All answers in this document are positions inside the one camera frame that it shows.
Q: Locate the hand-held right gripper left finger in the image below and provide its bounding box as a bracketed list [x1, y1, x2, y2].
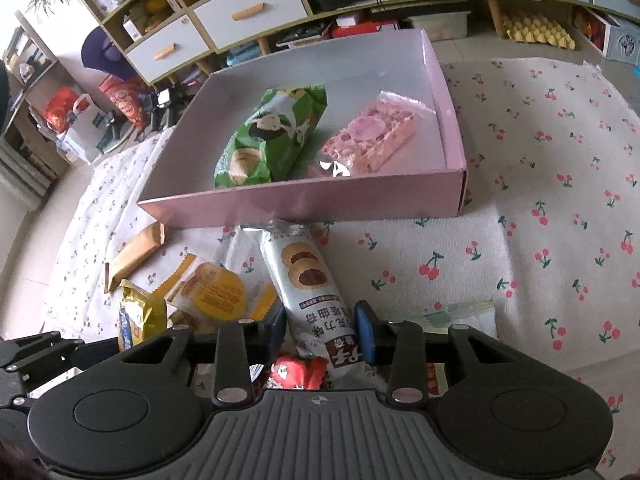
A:
[117, 305, 289, 409]

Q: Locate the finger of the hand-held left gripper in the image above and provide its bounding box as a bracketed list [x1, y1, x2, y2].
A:
[0, 331, 119, 413]

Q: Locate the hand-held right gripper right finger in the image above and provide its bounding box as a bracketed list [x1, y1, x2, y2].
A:
[354, 300, 522, 407]

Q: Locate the red snack packet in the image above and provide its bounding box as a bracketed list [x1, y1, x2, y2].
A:
[264, 355, 329, 392]

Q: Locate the silver cookie packet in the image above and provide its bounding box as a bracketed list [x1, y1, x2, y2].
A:
[260, 222, 368, 392]

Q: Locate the yellow round cake packet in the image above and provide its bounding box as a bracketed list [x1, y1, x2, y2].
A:
[164, 254, 279, 322]

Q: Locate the pink cardboard box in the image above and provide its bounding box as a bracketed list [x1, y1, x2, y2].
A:
[137, 28, 469, 231]

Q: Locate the cream red print packet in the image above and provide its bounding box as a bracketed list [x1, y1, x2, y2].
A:
[426, 361, 452, 397]

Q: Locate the gold foil snack packet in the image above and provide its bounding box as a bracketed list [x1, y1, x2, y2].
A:
[117, 280, 168, 352]

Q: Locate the brown wafer bar packet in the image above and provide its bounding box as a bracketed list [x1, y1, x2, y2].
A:
[103, 222, 166, 294]

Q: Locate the green snack packet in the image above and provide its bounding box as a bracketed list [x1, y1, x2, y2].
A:
[214, 85, 328, 189]

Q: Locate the pink nougat packet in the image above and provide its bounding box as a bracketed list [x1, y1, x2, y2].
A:
[307, 91, 437, 179]

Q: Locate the white red paper bag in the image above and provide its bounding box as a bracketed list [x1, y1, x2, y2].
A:
[41, 86, 109, 162]

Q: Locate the red printed bag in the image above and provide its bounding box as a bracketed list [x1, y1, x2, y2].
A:
[99, 76, 150, 129]

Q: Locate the purple cap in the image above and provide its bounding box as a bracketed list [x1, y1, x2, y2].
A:
[81, 24, 137, 79]

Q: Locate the red flat box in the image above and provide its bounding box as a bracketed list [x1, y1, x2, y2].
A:
[334, 14, 402, 37]

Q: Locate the clear plastic storage box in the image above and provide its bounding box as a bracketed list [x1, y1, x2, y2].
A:
[406, 11, 472, 44]

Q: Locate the wooden shelf unit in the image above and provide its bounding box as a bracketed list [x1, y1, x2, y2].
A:
[79, 0, 640, 87]

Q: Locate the yellow egg tray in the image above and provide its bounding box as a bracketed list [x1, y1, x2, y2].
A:
[501, 12, 577, 52]

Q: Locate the white patterned box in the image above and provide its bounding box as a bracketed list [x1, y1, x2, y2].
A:
[599, 14, 640, 62]

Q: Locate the black camera stand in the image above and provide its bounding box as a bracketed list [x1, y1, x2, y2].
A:
[141, 86, 187, 129]

